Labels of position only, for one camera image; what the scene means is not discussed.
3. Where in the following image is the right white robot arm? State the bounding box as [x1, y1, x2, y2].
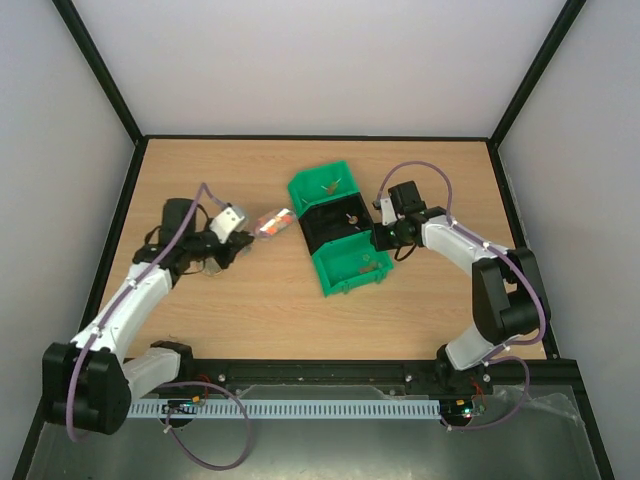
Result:
[372, 181, 550, 393]

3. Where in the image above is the black aluminium frame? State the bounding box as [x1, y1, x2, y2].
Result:
[13, 1, 614, 479]

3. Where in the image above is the gold jar lid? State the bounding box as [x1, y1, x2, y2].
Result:
[201, 258, 223, 277]

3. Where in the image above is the silver metal scoop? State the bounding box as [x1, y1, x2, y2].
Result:
[253, 207, 297, 240]

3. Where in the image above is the green bin with square lollipops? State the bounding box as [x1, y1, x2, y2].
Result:
[287, 160, 360, 216]

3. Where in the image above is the white slotted cable duct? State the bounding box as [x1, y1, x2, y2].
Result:
[127, 399, 441, 420]

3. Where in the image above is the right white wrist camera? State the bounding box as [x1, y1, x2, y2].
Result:
[374, 197, 397, 227]

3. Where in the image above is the green bin with gummy candies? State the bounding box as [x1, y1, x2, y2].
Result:
[311, 231, 393, 297]

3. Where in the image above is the black bin with swirl lollipops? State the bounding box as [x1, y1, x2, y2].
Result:
[298, 193, 373, 255]

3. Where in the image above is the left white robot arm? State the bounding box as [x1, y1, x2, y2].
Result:
[42, 198, 253, 436]

